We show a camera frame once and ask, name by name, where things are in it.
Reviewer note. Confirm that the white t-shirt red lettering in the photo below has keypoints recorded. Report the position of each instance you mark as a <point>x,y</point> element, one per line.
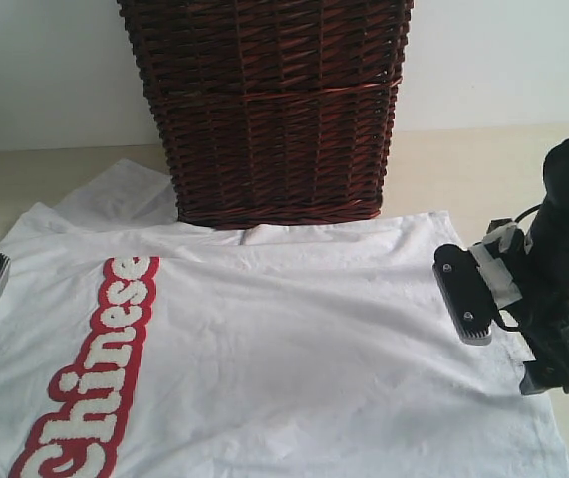
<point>135,346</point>

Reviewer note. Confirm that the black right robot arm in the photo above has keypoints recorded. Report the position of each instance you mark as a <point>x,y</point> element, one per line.
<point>542,275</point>

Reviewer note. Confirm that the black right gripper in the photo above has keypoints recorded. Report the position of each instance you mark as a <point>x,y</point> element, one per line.
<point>542,317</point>

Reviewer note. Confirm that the dark brown wicker basket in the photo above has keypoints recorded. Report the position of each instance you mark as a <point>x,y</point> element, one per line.
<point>272,112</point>

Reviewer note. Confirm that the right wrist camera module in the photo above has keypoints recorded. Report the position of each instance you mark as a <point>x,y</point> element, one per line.
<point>483,284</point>

